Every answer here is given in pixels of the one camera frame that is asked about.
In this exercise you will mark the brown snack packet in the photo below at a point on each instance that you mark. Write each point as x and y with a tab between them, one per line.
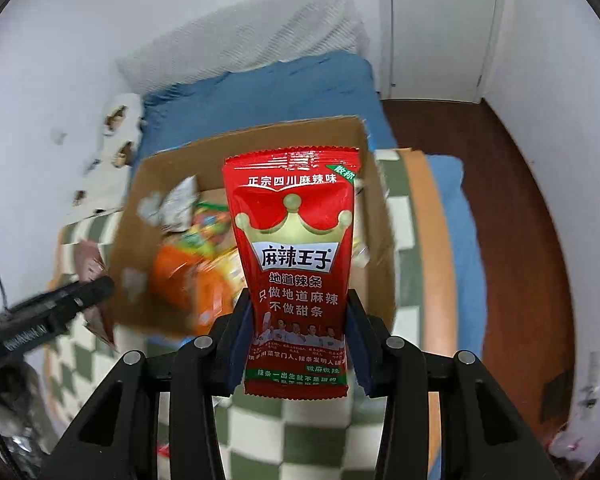
89	260

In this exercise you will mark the blue bed sheet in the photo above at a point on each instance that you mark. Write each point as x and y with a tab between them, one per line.
305	90

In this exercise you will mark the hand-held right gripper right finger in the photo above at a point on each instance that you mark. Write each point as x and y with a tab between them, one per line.
355	345

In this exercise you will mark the grey pillow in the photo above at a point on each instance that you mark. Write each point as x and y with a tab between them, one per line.
240	35

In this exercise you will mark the small silver green packet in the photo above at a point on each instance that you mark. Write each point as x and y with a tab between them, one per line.
180	202

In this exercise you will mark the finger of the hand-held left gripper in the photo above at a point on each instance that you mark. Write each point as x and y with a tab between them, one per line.
65	300

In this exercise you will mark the green white checkered mat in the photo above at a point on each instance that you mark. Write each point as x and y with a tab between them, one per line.
300	430

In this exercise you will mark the white door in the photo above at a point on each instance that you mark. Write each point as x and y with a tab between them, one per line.
445	35

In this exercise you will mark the cardboard box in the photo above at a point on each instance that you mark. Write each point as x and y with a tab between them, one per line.
377	240

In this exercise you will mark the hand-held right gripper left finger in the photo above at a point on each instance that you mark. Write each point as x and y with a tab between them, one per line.
244	330

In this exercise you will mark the white bear-print pillow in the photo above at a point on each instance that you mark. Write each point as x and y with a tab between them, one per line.
115	160

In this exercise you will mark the orange snack packet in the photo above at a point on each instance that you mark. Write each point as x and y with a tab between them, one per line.
177	275

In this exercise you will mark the green candy packet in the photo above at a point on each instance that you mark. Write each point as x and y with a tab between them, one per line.
207	222

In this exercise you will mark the red crown-print snack packet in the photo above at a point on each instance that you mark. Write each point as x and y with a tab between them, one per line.
290	260

